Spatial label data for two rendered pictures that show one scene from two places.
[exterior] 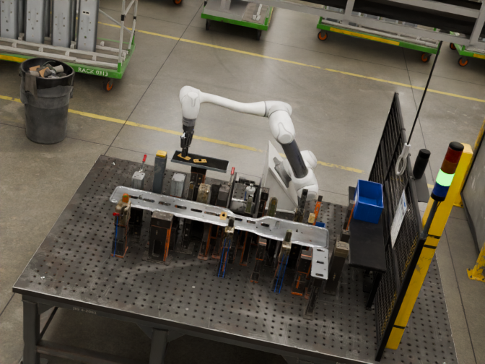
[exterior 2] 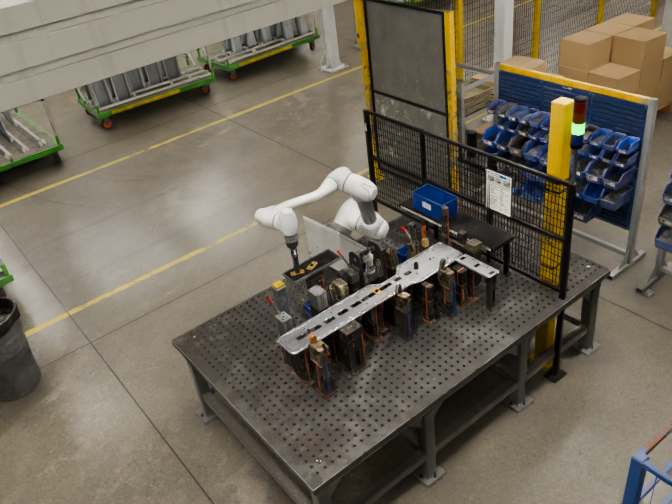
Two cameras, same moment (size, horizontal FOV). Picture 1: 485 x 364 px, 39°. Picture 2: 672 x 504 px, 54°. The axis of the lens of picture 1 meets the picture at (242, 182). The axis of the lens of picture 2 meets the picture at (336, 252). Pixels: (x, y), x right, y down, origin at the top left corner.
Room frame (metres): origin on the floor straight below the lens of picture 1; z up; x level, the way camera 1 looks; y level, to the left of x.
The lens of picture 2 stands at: (0.95, 2.16, 3.54)
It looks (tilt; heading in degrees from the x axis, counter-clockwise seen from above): 34 degrees down; 324
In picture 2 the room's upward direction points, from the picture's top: 8 degrees counter-clockwise
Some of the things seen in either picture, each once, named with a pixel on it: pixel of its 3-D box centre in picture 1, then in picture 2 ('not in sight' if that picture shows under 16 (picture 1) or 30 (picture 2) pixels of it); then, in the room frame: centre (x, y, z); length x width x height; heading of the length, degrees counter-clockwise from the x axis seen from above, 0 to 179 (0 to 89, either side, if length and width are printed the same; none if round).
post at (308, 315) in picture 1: (313, 295); (490, 292); (3.10, -0.53, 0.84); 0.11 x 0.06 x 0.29; 178
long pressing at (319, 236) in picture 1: (219, 216); (375, 294); (3.49, 0.10, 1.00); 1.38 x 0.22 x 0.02; 88
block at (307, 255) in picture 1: (302, 272); (459, 285); (3.30, -0.46, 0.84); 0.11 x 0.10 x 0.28; 178
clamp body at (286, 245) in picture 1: (281, 266); (447, 292); (3.28, -0.33, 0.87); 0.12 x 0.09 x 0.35; 178
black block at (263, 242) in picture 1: (258, 261); (428, 303); (3.32, -0.19, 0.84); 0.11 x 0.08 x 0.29; 178
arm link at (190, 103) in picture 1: (190, 103); (286, 220); (3.86, 0.41, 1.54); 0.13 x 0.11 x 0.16; 18
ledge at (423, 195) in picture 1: (417, 180); (482, 156); (3.58, -1.02, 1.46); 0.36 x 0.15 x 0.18; 178
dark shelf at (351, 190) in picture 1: (365, 226); (453, 220); (3.67, -0.83, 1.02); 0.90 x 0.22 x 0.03; 178
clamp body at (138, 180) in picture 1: (136, 198); (287, 339); (3.69, 0.66, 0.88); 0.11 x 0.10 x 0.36; 178
